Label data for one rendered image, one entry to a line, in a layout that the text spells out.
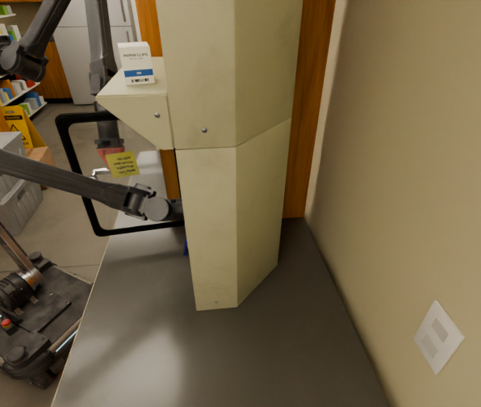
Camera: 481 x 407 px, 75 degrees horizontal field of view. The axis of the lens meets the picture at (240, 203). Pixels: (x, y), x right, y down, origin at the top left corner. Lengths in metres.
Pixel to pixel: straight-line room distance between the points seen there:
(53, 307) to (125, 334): 1.14
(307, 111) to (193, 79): 0.52
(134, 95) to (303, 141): 0.61
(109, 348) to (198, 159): 0.52
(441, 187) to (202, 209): 0.43
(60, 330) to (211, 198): 1.41
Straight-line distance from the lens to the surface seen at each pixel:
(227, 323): 0.86
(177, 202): 0.81
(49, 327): 1.94
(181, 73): 0.54
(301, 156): 1.05
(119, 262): 1.06
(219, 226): 0.68
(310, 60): 0.96
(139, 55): 0.61
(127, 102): 0.56
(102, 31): 1.10
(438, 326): 0.65
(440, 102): 0.61
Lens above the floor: 1.66
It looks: 35 degrees down
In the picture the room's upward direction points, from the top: straight up
